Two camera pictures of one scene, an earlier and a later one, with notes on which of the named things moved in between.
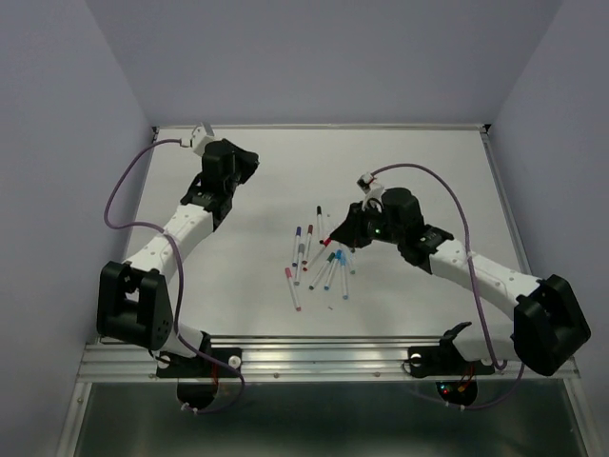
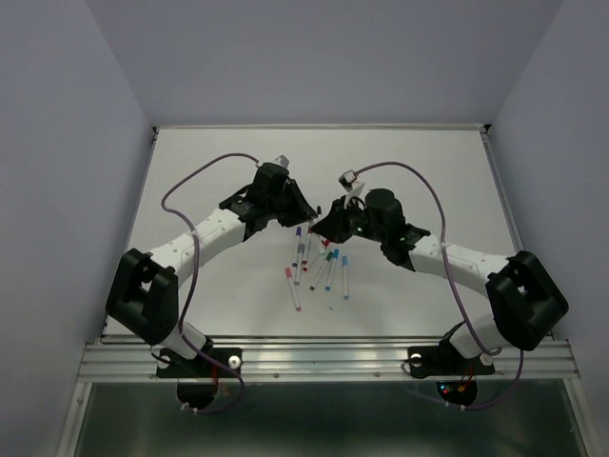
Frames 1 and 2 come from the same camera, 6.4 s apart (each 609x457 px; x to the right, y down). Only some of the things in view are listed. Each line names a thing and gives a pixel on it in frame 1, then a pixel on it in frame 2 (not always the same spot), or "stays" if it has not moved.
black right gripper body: x=369 y=225 → x=345 y=223
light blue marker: x=343 y=264 stays
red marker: x=317 y=254 stays
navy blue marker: x=297 y=246 stays
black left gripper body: x=245 y=168 → x=286 y=207
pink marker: x=289 y=276 stays
